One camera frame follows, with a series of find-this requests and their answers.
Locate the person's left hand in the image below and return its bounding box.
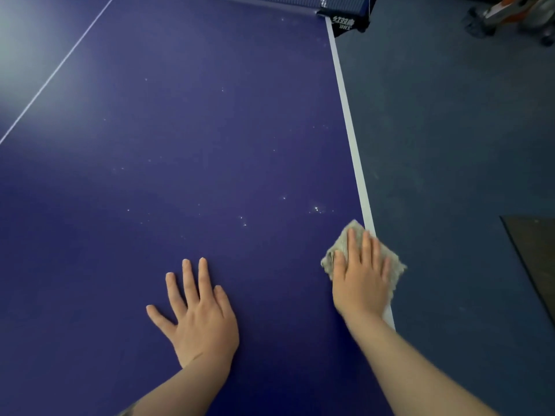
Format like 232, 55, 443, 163
146, 257, 240, 369

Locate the grey cleaning cloth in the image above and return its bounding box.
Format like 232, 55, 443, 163
320, 219, 408, 302

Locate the person's right hand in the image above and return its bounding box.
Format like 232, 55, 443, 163
331, 228, 392, 324

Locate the orange and grey machine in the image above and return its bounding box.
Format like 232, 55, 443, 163
466, 0, 555, 47

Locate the blue table tennis table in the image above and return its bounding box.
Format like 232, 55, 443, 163
0, 0, 396, 416

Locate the black rubber floor mat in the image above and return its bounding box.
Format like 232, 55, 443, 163
499, 215, 555, 328

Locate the person's right forearm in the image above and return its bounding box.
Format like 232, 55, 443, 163
345, 310, 500, 416

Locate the black net post clamp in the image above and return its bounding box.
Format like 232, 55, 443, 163
316, 0, 378, 38

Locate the person's left forearm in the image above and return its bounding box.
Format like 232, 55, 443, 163
117, 352, 233, 416

